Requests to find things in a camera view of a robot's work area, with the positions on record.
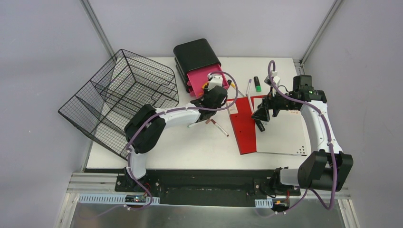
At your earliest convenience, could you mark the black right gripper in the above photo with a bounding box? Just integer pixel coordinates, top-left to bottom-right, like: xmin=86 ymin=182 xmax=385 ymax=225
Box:
xmin=251 ymin=86 xmax=297 ymax=122

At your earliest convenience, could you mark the orange black highlighter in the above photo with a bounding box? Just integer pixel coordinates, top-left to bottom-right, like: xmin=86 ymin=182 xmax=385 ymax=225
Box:
xmin=255 ymin=120 xmax=265 ymax=132

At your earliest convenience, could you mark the pink drawer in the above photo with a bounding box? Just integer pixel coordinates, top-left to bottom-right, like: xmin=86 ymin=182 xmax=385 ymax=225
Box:
xmin=187 ymin=64 xmax=221 ymax=98

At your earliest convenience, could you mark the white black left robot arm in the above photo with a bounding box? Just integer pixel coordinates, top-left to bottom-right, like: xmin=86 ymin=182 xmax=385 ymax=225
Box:
xmin=124 ymin=86 xmax=228 ymax=192

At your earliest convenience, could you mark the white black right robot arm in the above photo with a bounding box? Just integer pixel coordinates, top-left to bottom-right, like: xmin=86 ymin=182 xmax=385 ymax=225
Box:
xmin=251 ymin=73 xmax=354 ymax=195

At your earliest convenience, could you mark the white pen on binder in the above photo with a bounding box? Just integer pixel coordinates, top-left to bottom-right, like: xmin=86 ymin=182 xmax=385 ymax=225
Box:
xmin=247 ymin=95 xmax=254 ymax=114

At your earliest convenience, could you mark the yellow cap white pen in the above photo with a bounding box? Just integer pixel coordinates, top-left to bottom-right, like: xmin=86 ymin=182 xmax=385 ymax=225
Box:
xmin=231 ymin=83 xmax=245 ymax=97

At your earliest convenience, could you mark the green black highlighter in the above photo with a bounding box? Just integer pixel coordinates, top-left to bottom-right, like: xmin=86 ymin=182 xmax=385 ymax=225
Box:
xmin=253 ymin=76 xmax=262 ymax=93

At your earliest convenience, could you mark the red binder folder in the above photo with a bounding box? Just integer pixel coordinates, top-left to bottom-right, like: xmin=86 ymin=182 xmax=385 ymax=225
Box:
xmin=227 ymin=97 xmax=257 ymax=155

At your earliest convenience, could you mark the red brown white marker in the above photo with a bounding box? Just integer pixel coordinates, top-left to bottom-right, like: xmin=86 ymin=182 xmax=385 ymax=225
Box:
xmin=211 ymin=119 xmax=229 ymax=137

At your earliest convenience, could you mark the purple cap white pen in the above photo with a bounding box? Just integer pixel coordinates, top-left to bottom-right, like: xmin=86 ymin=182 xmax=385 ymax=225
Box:
xmin=245 ymin=78 xmax=252 ymax=97

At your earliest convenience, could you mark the white binder cover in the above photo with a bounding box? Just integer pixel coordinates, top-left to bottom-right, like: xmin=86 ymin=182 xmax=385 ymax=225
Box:
xmin=255 ymin=110 xmax=310 ymax=156

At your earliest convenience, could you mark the black drawer cabinet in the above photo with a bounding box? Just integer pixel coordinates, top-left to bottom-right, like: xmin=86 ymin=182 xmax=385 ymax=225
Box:
xmin=173 ymin=38 xmax=221 ymax=93

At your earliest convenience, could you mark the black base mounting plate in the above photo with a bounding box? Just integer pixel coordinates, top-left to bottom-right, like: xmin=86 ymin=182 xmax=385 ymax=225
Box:
xmin=115 ymin=170 xmax=303 ymax=207

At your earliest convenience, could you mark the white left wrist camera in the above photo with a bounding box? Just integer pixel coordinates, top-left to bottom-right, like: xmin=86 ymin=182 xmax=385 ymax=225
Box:
xmin=207 ymin=73 xmax=224 ymax=91

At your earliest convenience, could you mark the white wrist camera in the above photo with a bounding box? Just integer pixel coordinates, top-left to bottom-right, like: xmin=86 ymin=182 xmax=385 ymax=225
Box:
xmin=207 ymin=73 xmax=224 ymax=91
xmin=264 ymin=70 xmax=280 ymax=90

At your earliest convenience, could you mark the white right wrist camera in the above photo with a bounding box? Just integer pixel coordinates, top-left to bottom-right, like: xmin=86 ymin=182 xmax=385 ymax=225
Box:
xmin=264 ymin=70 xmax=280 ymax=90

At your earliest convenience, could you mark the white cable duct right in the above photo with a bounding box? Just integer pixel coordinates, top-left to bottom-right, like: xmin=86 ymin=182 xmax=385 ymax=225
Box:
xmin=254 ymin=198 xmax=273 ymax=209

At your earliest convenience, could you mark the white cable duct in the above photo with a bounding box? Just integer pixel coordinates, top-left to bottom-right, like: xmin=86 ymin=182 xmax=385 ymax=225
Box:
xmin=77 ymin=193 xmax=160 ymax=206
xmin=254 ymin=198 xmax=273 ymax=209

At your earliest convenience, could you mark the black wire mesh tray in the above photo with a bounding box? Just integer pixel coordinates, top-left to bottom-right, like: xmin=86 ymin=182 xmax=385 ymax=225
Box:
xmin=58 ymin=49 xmax=179 ymax=160

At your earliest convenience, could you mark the white cable duct left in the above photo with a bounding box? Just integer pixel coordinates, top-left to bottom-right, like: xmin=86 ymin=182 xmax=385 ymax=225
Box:
xmin=77 ymin=193 xmax=160 ymax=206

